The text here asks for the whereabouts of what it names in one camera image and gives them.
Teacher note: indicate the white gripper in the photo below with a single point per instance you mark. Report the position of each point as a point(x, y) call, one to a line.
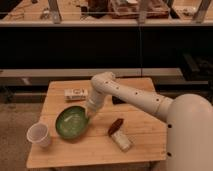
point(91, 110)

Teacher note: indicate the small black rectangular object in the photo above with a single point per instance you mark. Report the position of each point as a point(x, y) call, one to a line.
point(116, 100)

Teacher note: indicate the dark red brown snack bag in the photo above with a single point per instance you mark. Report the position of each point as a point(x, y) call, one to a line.
point(115, 126)

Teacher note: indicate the long wooden bench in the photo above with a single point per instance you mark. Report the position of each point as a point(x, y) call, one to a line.
point(42, 77)

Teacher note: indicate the wooden table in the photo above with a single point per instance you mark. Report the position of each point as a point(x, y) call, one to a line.
point(95, 147)

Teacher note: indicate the clear plastic wrapped packet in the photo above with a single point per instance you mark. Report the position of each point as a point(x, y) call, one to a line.
point(122, 140)

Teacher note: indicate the green ceramic bowl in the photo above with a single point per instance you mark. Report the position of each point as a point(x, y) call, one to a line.
point(72, 122)

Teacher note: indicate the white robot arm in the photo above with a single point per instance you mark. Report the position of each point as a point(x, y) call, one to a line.
point(189, 119)

